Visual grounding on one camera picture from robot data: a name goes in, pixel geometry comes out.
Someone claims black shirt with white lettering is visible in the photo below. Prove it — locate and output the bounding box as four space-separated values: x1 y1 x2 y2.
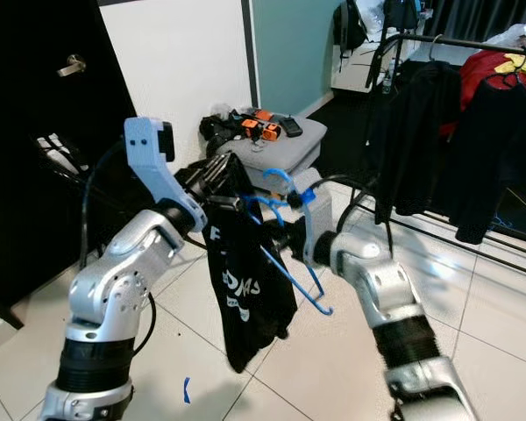
200 156 301 375

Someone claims grey clothes hanger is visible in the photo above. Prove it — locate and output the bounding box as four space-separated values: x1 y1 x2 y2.
430 33 450 64

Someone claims grey cushioned ottoman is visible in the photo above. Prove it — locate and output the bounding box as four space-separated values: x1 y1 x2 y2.
206 114 331 192

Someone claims black phone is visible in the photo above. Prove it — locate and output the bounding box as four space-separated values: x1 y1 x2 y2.
276 114 306 139

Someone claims black folding chair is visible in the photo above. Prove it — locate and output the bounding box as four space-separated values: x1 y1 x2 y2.
35 132 137 238

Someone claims black door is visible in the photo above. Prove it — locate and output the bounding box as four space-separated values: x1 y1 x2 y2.
0 0 154 330

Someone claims white shelf unit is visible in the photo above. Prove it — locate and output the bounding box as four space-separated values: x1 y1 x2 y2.
329 39 395 93

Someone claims black backpack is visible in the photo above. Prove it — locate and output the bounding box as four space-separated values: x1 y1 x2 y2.
331 0 369 55

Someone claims red shirt with yellow print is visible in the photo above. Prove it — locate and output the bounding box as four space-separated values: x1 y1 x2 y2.
441 46 526 139

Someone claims black metal clothes rack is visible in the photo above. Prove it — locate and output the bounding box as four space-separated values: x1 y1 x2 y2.
368 32 526 264

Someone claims dark pleated curtain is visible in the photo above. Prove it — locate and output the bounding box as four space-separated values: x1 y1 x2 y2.
421 0 526 40

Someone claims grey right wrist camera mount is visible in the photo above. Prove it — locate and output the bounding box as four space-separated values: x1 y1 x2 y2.
301 182 343 268

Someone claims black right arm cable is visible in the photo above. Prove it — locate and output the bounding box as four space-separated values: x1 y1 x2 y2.
316 175 395 257

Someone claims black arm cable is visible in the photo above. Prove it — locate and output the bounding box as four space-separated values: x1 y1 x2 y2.
79 140 128 242
316 175 395 257

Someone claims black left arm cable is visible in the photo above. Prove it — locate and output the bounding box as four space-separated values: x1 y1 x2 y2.
79 140 128 242

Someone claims silver door handle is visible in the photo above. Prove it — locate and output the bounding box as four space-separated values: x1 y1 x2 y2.
56 54 87 78

